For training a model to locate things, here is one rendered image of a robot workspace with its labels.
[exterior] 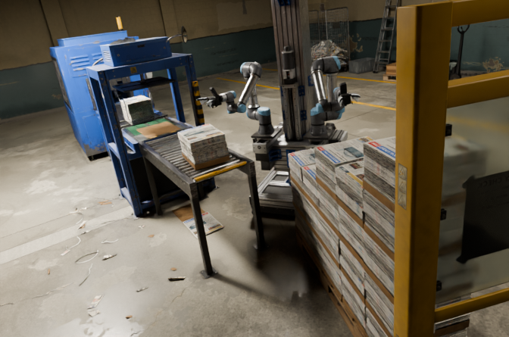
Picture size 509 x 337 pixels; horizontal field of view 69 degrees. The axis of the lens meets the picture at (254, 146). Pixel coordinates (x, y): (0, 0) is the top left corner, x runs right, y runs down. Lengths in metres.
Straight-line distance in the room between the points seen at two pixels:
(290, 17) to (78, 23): 8.53
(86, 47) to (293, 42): 3.55
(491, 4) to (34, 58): 10.65
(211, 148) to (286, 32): 1.20
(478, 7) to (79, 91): 5.52
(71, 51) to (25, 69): 5.20
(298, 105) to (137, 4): 8.77
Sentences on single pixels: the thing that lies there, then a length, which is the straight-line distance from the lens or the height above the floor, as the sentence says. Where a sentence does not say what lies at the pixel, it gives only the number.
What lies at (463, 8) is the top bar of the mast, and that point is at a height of 1.83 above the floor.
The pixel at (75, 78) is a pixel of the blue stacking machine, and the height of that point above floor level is 1.29.
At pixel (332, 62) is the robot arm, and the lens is 3.10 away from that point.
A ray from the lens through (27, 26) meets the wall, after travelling 11.12.
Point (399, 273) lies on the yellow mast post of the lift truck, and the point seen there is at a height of 1.08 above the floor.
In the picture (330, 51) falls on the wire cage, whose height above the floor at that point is 0.63.
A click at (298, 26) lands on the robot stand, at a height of 1.72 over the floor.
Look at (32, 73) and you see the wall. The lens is 11.13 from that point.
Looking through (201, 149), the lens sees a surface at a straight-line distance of 2.80.
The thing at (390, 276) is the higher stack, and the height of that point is 0.73.
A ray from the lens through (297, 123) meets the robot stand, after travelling 3.34.
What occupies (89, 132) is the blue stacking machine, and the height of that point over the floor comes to 0.46.
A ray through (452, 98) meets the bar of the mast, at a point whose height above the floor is 1.62.
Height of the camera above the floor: 1.88
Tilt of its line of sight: 20 degrees down
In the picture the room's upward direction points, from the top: 7 degrees counter-clockwise
